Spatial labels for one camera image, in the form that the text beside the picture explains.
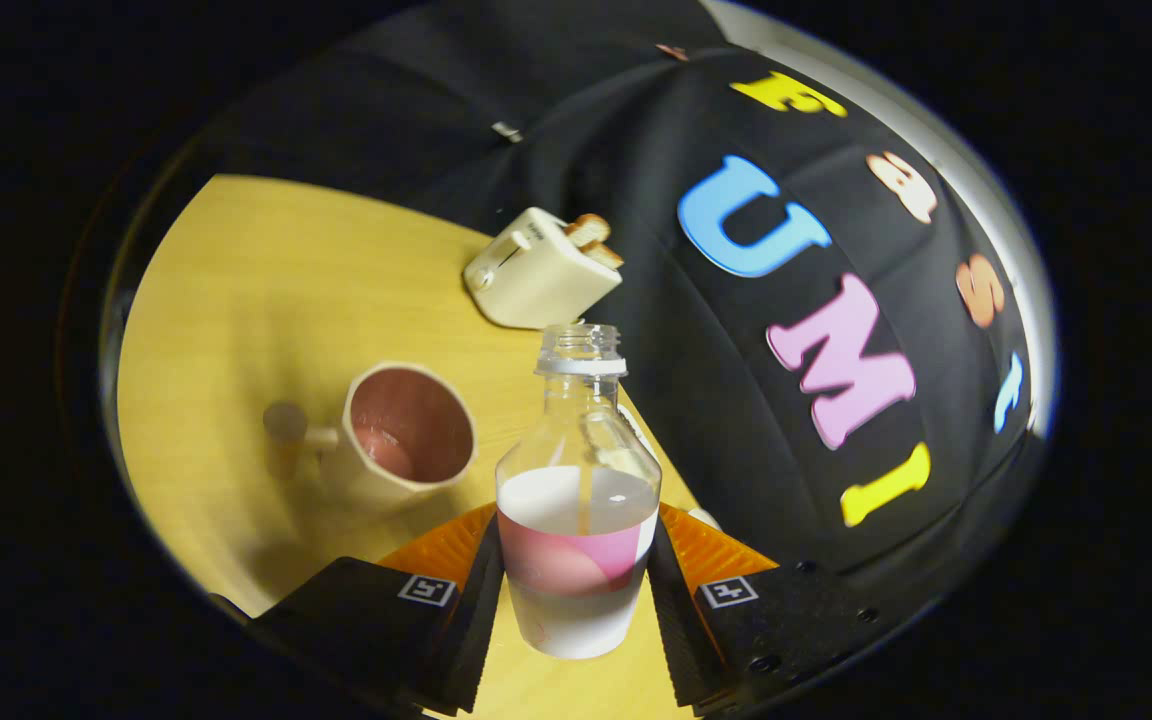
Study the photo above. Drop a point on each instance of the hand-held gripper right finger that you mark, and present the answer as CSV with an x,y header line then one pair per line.
x,y
676,640

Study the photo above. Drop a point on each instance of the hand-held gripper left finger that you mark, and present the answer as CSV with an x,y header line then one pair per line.
x,y
471,640

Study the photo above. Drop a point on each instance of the clear juice bottle white label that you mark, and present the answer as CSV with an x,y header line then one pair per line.
x,y
579,600

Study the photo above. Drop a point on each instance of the cream toaster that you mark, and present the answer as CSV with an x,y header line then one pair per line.
x,y
536,280

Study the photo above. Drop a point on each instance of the toast slice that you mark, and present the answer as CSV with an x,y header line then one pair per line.
x,y
604,255
588,228

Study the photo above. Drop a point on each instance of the wooden table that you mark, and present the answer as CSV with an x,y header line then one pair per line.
x,y
236,300

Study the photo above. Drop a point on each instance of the small white clip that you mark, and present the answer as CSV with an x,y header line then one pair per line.
x,y
507,131

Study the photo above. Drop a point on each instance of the black backdrop cloth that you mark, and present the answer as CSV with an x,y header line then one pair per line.
x,y
436,120

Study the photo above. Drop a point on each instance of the small red clip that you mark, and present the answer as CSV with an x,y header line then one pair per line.
x,y
671,50

